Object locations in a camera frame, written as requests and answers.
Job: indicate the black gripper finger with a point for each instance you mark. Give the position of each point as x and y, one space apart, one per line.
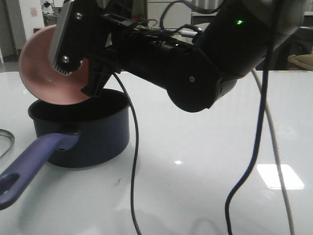
77 35

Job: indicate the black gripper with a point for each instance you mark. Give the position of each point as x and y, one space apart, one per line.
192 81

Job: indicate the pink bowl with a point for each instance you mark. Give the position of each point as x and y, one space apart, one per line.
40 78

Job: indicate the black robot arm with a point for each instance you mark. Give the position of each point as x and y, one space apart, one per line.
239 35

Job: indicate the person in white clothes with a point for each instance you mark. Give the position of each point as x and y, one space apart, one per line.
47 7

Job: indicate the dark blue saucepan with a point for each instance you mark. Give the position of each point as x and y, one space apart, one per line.
73 136

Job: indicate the white cabinet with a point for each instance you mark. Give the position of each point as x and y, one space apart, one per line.
178 14

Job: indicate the dark counter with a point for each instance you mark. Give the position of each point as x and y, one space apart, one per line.
199 18

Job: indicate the olive cushion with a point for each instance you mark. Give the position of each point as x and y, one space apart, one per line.
302 62

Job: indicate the pink wall notice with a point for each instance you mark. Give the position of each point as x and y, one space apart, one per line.
34 12

